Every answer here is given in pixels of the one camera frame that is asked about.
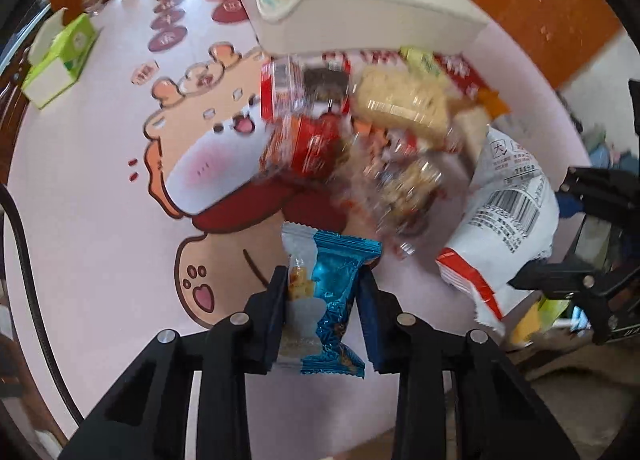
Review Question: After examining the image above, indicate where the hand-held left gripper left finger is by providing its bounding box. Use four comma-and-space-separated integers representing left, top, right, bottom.
60, 265, 291, 460

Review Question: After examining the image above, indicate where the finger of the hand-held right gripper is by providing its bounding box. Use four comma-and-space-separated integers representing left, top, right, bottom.
556, 166, 640, 231
507, 259, 640, 347

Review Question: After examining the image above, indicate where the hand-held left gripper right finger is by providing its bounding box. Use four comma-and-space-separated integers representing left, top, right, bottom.
356, 267, 581, 460

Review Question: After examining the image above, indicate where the blue foil snack packet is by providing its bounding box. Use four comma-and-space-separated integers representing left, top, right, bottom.
280, 221, 383, 380

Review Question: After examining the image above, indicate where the large white snack bag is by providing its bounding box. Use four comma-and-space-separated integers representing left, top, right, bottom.
435, 127, 560, 336

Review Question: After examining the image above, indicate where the pile of mixed snack packets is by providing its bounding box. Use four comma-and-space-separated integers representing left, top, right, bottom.
257, 48, 511, 256

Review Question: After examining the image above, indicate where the yellow green bag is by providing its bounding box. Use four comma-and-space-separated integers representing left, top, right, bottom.
509, 296, 572, 352

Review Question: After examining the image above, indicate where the orange wooden cabinet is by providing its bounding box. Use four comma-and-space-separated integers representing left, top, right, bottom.
452, 0, 626, 88

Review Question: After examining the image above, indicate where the green tissue box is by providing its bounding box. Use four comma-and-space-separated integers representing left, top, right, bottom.
20, 8, 101, 108

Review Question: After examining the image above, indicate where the black cable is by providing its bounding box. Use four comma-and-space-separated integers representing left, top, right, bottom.
0, 184, 83, 437

